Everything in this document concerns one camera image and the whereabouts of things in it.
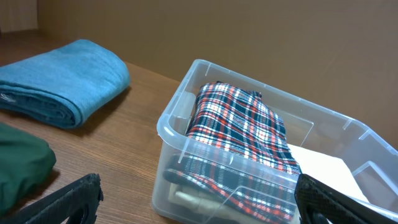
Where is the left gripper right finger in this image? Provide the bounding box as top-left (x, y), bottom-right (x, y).
top-left (294, 174), bottom-right (397, 224)

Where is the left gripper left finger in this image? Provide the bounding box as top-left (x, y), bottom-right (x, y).
top-left (1, 174), bottom-right (103, 224)

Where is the plaid shirt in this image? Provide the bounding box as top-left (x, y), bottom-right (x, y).
top-left (163, 82), bottom-right (301, 223)

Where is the cream cloth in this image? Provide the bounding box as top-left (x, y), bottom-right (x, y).
top-left (163, 145), bottom-right (367, 223)

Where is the clear plastic storage container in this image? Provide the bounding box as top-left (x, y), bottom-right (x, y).
top-left (152, 59), bottom-right (397, 223)

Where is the dark green garment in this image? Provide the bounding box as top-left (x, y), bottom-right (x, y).
top-left (1, 123), bottom-right (57, 215)

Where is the folded blue towel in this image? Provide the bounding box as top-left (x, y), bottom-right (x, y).
top-left (1, 39), bottom-right (131, 129)

